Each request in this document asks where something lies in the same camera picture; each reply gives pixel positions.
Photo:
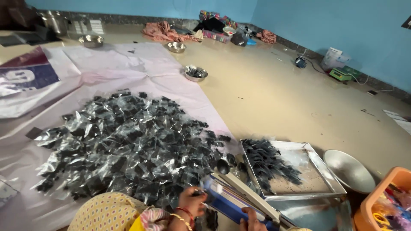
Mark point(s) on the small blue round device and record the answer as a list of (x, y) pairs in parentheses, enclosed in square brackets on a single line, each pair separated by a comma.
[(301, 62)]

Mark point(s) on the small black adapter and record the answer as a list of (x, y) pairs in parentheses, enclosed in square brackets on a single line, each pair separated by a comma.
[(372, 92)]

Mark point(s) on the yellow dotted garment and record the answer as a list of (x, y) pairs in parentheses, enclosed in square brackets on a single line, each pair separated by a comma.
[(106, 213)]

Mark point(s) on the green weighing scale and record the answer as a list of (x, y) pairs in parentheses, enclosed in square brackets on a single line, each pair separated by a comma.
[(341, 74)]

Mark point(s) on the red bangle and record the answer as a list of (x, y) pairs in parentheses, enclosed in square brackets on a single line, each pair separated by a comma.
[(186, 212)]

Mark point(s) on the steel cooking pot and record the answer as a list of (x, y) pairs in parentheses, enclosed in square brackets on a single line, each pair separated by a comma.
[(54, 22)]

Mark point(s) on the small crumpled pink cloth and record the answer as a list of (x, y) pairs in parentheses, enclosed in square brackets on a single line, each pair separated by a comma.
[(266, 36)]

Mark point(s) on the blue and beige heat sealer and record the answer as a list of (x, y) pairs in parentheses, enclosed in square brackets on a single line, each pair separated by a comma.
[(237, 195)]

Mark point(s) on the printed banner sheet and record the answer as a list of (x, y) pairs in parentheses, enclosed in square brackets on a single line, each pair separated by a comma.
[(25, 77)]

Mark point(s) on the small clear black-filled packet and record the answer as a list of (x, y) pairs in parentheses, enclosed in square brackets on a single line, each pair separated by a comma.
[(199, 193)]

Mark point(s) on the gold bangle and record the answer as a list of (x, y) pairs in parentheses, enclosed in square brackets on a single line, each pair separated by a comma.
[(182, 220)]

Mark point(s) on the dark wall switch plate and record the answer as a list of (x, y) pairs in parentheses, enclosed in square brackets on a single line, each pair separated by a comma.
[(407, 22)]

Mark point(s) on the large steel bowl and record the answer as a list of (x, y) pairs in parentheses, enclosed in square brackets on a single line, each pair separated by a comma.
[(348, 171)]

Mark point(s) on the heap of black pouches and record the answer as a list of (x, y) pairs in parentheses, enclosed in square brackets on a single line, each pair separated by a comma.
[(266, 160)]

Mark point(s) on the orange plastic basket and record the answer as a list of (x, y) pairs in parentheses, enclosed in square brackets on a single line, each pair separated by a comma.
[(385, 205)]

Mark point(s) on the small steel bowl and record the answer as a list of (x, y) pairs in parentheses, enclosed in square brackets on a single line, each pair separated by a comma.
[(176, 47), (195, 73), (91, 41)]

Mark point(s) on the white plastic container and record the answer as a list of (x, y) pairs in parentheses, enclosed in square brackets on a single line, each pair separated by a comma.
[(334, 59)]

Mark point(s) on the pile of clear black-filled packets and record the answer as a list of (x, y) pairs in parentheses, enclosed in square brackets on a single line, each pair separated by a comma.
[(128, 147)]

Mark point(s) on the pink plastic floor sheet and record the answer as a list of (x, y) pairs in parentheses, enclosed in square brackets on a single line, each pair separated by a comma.
[(135, 77)]

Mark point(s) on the person's right hand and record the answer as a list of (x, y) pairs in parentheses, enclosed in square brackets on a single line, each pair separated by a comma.
[(250, 222)]

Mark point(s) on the white paper sheet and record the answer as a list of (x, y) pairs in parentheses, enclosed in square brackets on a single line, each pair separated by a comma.
[(399, 120)]

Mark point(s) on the black mat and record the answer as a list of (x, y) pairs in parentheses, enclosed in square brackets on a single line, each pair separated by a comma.
[(29, 38)]

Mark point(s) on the person's left hand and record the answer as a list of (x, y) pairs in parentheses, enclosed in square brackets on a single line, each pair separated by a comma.
[(189, 203)]

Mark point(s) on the person's left fingers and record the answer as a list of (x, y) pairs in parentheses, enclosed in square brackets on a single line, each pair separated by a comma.
[(199, 202)]

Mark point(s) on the square steel tray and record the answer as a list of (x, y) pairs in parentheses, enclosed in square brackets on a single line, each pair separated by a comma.
[(318, 179)]

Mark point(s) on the pink striped cloth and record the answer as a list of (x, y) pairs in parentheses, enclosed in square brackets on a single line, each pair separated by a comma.
[(151, 219)]

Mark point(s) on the person's right fingers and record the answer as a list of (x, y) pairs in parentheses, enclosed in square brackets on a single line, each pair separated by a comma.
[(248, 214)]

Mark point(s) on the flat steel plate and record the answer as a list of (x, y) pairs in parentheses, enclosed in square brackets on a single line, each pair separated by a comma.
[(311, 213)]

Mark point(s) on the heap of colourful household items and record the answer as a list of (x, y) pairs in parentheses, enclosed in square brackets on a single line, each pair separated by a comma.
[(218, 29)]

